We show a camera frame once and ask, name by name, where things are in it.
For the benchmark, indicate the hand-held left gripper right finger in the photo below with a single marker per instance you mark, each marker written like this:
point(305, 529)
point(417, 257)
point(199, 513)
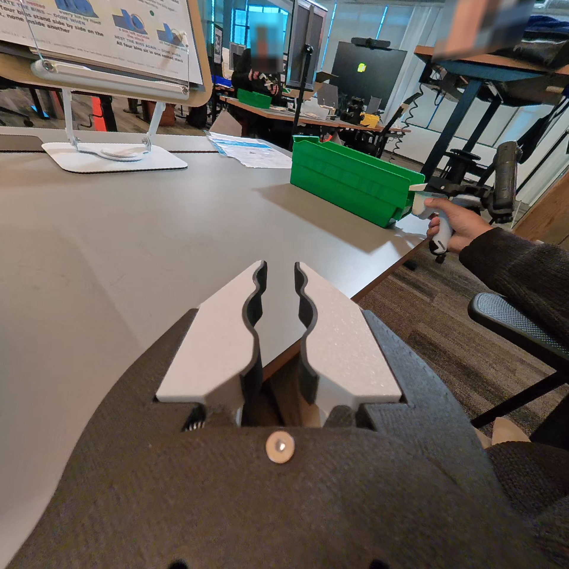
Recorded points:
point(351, 355)

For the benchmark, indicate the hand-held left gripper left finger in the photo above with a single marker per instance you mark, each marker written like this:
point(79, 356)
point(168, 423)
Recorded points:
point(209, 355)

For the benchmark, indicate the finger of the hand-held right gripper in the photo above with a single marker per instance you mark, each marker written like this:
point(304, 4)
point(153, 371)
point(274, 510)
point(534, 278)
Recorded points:
point(420, 204)

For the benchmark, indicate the green plastic bin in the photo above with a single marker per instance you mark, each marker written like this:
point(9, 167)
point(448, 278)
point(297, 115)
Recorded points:
point(351, 182)

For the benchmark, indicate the person's right forearm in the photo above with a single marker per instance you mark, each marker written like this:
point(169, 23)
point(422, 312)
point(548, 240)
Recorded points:
point(524, 275)

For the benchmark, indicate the black standing desk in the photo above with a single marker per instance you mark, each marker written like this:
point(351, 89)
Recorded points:
point(466, 89)

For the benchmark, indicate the grey desk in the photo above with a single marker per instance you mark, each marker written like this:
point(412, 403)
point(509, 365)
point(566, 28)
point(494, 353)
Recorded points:
point(133, 244)

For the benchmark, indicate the person's right hand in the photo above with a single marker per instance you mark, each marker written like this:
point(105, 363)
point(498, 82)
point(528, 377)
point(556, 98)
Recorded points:
point(466, 226)

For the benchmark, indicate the yellow device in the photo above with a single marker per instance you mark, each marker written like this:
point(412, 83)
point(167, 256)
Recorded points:
point(370, 120)

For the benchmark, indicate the black mesh office chair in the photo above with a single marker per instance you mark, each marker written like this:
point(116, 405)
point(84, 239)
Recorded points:
point(515, 324)

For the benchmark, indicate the computer monitor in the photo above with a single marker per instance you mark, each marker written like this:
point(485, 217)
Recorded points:
point(369, 75)
point(306, 44)

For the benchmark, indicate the white and blue paper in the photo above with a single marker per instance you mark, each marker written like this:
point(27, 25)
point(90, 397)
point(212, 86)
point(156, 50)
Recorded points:
point(251, 151)

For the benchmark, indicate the small green bin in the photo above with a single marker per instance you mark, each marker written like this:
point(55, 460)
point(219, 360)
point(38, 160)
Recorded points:
point(253, 98)

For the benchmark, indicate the instruction sheet on stand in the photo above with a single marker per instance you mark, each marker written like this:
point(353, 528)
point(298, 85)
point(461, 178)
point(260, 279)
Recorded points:
point(111, 151)

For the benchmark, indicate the person's black sweater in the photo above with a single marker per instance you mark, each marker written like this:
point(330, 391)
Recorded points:
point(533, 498)

